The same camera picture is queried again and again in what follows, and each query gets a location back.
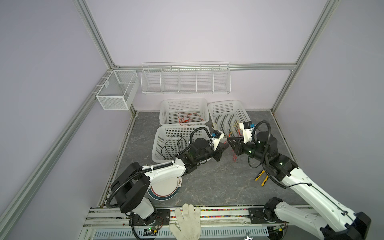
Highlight black cable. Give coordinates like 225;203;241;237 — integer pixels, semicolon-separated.
160;134;188;160

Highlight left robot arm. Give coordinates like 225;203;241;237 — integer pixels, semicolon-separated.
106;138;229;222

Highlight white wire wall shelf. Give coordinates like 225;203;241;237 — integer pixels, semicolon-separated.
141;62;232;94

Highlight yellow cable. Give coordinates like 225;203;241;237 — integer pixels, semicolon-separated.
211;119;241;139

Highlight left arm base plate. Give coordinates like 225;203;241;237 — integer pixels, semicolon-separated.
129;209;171;227

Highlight front white plastic basket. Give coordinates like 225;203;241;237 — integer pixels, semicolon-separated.
152;125;213;163

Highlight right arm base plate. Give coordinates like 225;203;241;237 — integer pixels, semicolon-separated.
248;208;286;224

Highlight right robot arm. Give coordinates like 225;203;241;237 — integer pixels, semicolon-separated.
227;132;372;240

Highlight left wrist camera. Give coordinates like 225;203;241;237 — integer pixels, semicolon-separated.
211;130;225;151

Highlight white gloved hand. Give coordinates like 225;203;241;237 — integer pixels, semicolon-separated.
169;204;201;240

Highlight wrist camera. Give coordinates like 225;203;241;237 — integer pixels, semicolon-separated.
239;121;255;144
211;130;225;151

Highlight red cable bundle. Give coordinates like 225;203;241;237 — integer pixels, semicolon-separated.
177;111;205;125

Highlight back left white basket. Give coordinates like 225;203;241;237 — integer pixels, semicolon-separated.
159;98;210;127

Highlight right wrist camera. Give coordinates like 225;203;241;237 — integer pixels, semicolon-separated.
239;121;255;144

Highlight yellow black pliers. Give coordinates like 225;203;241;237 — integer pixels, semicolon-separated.
255;170;269;187

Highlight white mesh wall box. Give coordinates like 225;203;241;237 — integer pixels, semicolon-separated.
96;70;140;111

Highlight back right white basket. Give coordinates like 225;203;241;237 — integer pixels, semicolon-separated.
208;100;251;137

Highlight white plate green rim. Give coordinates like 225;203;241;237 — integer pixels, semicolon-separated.
147;177;182;201

